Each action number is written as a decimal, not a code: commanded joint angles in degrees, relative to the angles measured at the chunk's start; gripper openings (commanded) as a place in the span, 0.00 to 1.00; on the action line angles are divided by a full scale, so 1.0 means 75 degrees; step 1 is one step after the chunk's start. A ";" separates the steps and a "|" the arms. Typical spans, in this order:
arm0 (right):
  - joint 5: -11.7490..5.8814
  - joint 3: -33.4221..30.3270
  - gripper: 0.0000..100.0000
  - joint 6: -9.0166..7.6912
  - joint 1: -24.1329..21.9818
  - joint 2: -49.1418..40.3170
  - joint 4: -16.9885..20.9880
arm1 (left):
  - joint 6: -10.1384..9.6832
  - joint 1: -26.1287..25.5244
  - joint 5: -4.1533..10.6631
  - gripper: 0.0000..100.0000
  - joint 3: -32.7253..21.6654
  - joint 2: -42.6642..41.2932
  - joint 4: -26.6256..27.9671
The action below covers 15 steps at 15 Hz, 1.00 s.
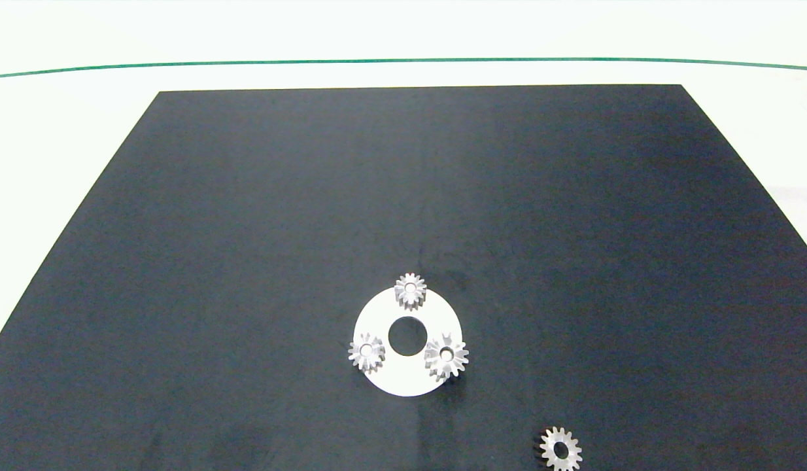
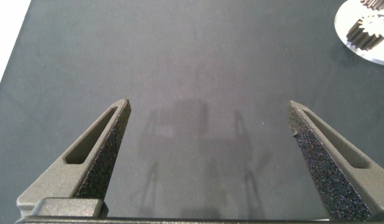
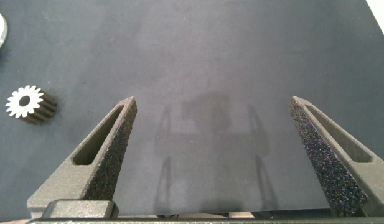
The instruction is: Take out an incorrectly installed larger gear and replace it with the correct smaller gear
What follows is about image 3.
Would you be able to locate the small steel gear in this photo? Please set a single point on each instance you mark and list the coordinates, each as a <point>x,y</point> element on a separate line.
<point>16,107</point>

